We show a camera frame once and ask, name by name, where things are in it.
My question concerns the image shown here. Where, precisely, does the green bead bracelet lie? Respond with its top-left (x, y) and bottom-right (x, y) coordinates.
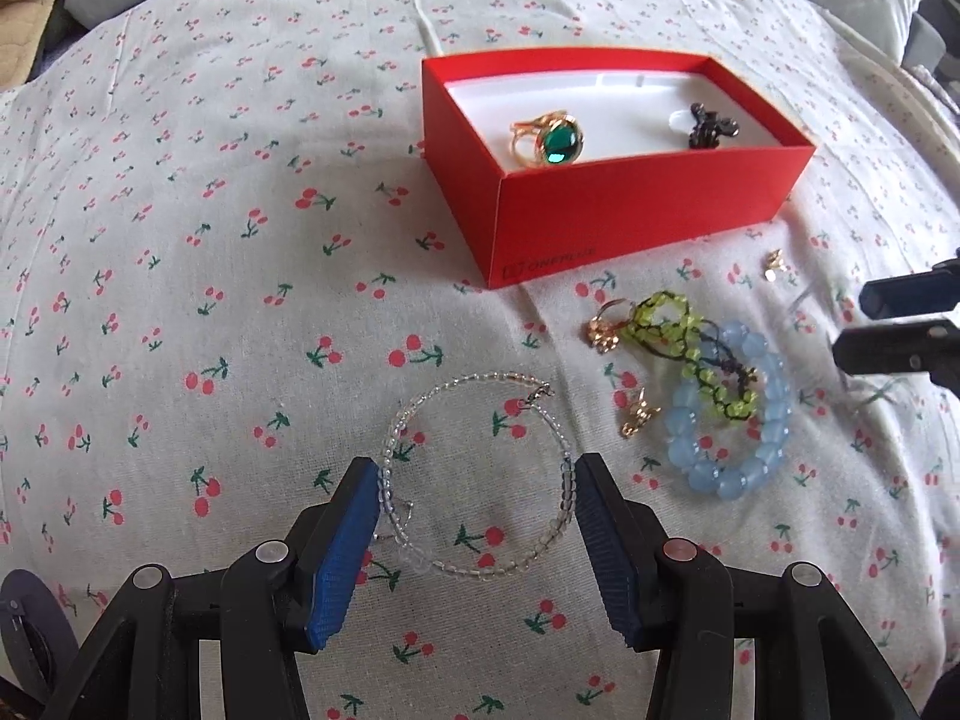
top-left (626, 291), bottom-right (760, 421)

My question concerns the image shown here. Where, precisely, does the clear bead bracelet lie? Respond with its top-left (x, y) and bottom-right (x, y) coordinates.
top-left (373, 371), bottom-right (582, 580)

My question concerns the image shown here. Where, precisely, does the gold flower ring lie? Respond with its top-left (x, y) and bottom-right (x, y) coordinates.
top-left (581, 298), bottom-right (635, 353)

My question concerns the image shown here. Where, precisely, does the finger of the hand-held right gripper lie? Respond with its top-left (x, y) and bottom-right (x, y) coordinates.
top-left (860, 257), bottom-right (960, 320)
top-left (831, 319), bottom-right (960, 385)

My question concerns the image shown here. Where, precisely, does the red cardboard box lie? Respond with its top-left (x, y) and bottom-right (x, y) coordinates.
top-left (420, 51), bottom-right (817, 291)

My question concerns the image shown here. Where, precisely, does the cherry print bedsheet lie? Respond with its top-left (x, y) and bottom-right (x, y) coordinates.
top-left (0, 0), bottom-right (960, 720)

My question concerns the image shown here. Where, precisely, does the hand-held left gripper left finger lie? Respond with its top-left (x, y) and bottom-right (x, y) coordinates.
top-left (45, 456), bottom-right (383, 720)

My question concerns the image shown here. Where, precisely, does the grey object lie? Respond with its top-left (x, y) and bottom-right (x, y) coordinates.
top-left (904, 0), bottom-right (960, 95)

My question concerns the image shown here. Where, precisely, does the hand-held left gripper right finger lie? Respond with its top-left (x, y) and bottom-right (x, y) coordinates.
top-left (574, 453), bottom-right (923, 720)

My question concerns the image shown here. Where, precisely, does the blue bead bracelet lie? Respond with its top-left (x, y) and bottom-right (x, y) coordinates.
top-left (664, 319), bottom-right (794, 503)

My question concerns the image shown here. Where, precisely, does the gold ring with green gem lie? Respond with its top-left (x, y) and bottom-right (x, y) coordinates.
top-left (510, 109), bottom-right (584, 170)

